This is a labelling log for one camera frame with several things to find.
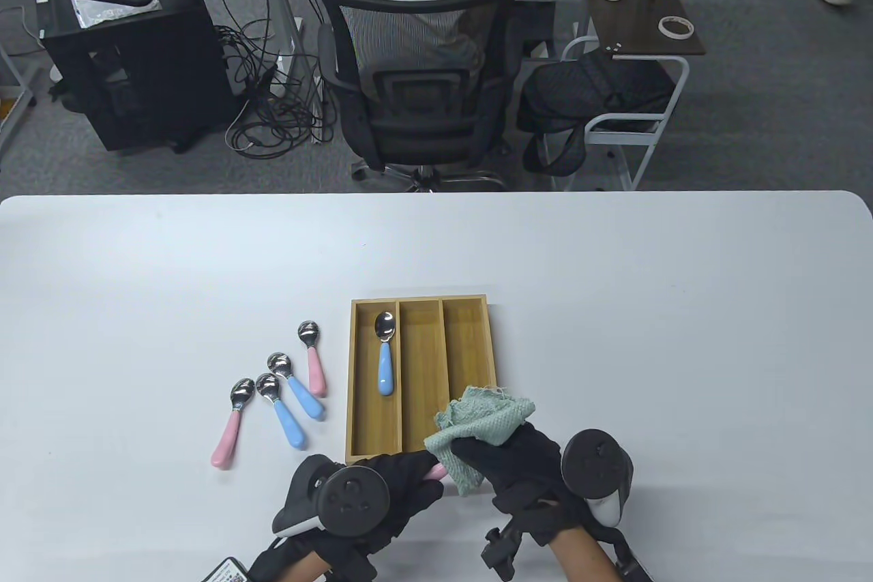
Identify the person's right hand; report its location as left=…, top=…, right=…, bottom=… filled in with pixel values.
left=452, top=424, right=609, bottom=547

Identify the person's left hand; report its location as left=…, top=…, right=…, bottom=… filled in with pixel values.
left=317, top=451, right=449, bottom=561

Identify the black white controller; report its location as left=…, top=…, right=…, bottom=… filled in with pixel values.
left=271, top=454, right=391, bottom=536
left=561, top=430, right=635, bottom=528

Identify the green fish scale cleaning cloth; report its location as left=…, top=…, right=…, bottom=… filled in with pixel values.
left=424, top=385, right=537, bottom=497

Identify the blue handled baby spoon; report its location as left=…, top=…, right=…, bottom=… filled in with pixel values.
left=374, top=311, right=398, bottom=397
left=256, top=374, right=308, bottom=450
left=266, top=351, right=325, bottom=420

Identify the person's left forearm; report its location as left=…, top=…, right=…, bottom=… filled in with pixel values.
left=269, top=551, right=335, bottom=582

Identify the person's right forearm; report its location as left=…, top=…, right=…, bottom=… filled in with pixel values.
left=549, top=527, right=625, bottom=582

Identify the wooden cutlery tray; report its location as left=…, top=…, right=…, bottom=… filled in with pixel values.
left=346, top=295, right=501, bottom=467

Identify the black mesh office chair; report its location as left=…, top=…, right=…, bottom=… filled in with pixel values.
left=319, top=0, right=519, bottom=192

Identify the black bag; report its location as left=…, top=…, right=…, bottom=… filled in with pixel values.
left=516, top=50, right=676, bottom=177

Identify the black cabinet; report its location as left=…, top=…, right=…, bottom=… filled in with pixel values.
left=42, top=0, right=236, bottom=154

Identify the brown white side table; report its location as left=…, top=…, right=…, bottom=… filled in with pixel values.
left=551, top=0, right=707, bottom=192

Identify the silver foil bag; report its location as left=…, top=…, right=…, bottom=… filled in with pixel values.
left=72, top=0, right=164, bottom=29

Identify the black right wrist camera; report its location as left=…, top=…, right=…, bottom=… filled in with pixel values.
left=481, top=521, right=526, bottom=581

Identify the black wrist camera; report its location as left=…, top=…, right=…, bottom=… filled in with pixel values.
left=481, top=521, right=526, bottom=581
left=205, top=556, right=250, bottom=582

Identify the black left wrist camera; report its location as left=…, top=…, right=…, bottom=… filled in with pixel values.
left=205, top=556, right=250, bottom=582

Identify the black cable bundle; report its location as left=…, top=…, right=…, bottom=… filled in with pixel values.
left=217, top=23, right=342, bottom=156

